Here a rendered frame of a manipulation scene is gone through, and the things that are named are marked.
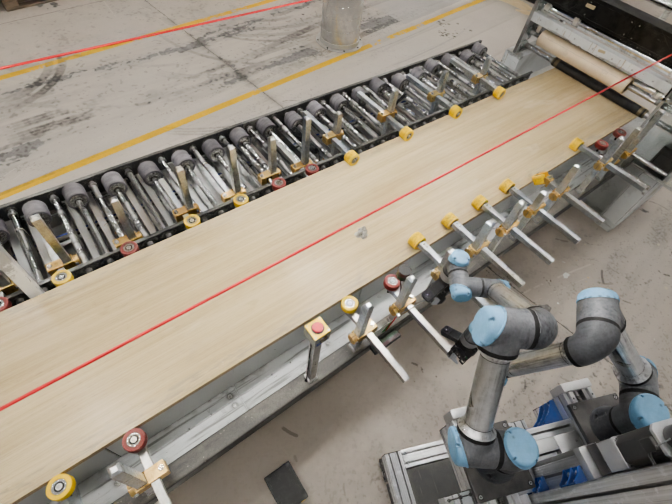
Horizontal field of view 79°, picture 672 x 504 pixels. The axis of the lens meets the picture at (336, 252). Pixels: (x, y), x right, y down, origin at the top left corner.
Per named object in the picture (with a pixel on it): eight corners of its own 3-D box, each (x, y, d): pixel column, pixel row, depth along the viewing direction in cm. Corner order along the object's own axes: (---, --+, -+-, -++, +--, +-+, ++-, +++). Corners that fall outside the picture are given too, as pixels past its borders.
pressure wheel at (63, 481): (57, 486, 146) (42, 481, 136) (82, 473, 149) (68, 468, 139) (62, 508, 142) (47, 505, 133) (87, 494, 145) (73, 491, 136)
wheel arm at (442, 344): (450, 352, 188) (453, 348, 185) (445, 356, 187) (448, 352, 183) (388, 284, 207) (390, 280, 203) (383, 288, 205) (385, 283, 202)
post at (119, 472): (161, 489, 160) (121, 470, 121) (152, 495, 159) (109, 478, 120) (157, 481, 161) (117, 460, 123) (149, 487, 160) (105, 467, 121)
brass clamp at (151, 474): (171, 474, 150) (168, 472, 146) (135, 500, 144) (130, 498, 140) (164, 459, 153) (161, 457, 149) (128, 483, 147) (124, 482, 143)
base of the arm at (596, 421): (639, 444, 151) (658, 438, 143) (605, 454, 147) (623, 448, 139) (614, 403, 159) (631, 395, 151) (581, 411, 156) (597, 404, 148)
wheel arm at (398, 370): (408, 380, 179) (410, 376, 176) (402, 384, 178) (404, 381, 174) (347, 307, 198) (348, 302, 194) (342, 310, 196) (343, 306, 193)
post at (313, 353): (317, 378, 187) (324, 337, 151) (308, 384, 185) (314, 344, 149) (311, 370, 189) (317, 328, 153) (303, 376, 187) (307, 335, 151)
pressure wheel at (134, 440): (126, 454, 154) (116, 448, 144) (137, 432, 158) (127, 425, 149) (147, 459, 153) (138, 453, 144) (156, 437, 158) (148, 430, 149)
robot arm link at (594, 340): (631, 369, 115) (499, 392, 154) (629, 336, 122) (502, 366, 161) (603, 348, 113) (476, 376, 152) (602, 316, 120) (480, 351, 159)
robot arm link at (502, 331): (499, 479, 125) (545, 319, 109) (451, 476, 124) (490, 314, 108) (484, 449, 137) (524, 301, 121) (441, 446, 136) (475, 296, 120)
